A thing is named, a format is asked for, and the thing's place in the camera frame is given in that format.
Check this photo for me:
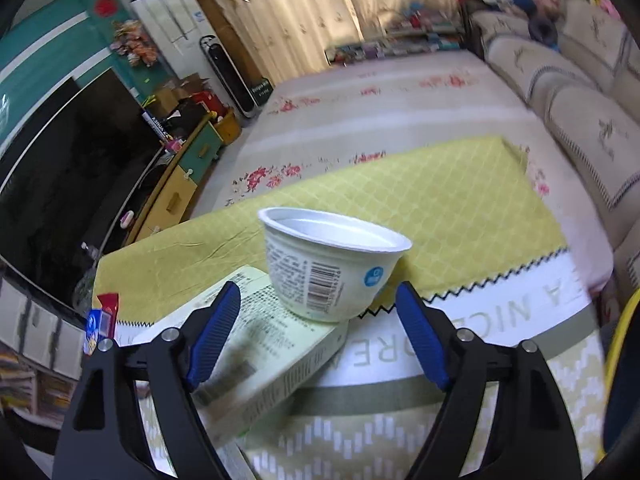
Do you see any yellow rimmed black trash bin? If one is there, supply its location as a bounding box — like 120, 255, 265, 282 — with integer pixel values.
599, 289, 639, 463

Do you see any blue tissue pack red tray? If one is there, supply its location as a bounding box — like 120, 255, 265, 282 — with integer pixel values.
84, 292, 119, 356

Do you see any black tower fan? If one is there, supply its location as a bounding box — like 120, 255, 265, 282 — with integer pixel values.
198, 35, 258, 119

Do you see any white standing air conditioner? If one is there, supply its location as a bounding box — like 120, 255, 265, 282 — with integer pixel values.
130, 0, 238, 108

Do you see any flower wall decoration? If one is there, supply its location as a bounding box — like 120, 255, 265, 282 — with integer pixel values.
110, 20, 160, 67

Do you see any clear water bottle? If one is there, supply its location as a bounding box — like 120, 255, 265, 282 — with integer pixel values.
81, 242, 100, 261

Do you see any beige sofa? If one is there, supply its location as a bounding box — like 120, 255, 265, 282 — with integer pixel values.
466, 0, 639, 300

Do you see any large black television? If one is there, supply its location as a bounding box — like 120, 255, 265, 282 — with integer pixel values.
1, 70, 162, 304

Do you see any low shelf of books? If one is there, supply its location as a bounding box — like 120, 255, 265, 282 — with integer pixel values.
324, 6, 463, 66

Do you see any white yogurt cup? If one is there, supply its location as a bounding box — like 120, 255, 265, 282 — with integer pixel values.
257, 207, 412, 323

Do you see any pale green cardboard box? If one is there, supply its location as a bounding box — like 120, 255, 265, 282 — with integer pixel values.
116, 266, 348, 448

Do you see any floral floor mat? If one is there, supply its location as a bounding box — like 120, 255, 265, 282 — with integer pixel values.
188, 48, 616, 291

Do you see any patterned table cloth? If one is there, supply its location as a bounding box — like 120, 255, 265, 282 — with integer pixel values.
93, 136, 613, 479

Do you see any glass ashtray bowl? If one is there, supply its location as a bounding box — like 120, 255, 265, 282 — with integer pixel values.
72, 266, 96, 318

